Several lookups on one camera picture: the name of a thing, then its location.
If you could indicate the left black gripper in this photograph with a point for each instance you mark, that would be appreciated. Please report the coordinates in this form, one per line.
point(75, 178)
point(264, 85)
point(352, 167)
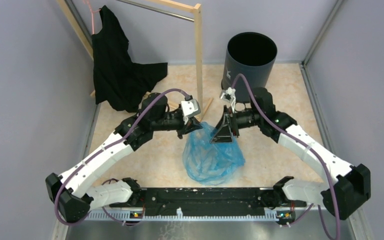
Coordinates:
point(193, 124)

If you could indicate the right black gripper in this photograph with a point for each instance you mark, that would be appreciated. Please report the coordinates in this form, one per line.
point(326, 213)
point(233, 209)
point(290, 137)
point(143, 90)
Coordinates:
point(227, 125)

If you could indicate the blue plastic trash bag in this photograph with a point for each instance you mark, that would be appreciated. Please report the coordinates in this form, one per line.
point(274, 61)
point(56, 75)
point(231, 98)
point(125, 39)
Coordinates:
point(210, 164)

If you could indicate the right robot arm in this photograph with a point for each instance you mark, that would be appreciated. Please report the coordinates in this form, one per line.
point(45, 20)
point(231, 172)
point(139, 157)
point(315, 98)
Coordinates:
point(344, 188)

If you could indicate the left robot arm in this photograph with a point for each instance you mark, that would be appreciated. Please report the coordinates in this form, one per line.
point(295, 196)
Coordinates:
point(72, 192)

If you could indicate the dark grey trash bin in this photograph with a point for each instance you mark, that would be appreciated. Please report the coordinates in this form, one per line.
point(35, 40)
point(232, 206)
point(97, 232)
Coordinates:
point(252, 54)

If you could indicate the black t-shirt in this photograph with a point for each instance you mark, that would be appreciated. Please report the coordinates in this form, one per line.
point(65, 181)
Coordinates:
point(116, 78)

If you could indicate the wooden clothes rack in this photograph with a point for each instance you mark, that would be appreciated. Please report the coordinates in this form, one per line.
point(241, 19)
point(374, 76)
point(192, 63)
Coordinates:
point(69, 10)

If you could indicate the pink clothes hanger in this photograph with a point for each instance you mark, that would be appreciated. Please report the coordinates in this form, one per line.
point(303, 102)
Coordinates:
point(92, 13)

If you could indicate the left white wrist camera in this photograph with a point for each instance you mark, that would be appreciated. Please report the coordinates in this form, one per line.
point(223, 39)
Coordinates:
point(190, 108)

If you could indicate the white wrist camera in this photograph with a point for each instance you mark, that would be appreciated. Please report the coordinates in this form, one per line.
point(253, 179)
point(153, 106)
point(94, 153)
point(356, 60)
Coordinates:
point(228, 95)
point(190, 108)

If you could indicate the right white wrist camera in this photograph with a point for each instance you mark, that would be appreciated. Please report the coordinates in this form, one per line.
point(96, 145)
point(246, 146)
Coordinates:
point(228, 95)

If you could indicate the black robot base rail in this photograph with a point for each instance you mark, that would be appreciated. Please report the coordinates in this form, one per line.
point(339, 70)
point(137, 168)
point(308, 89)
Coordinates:
point(208, 201)

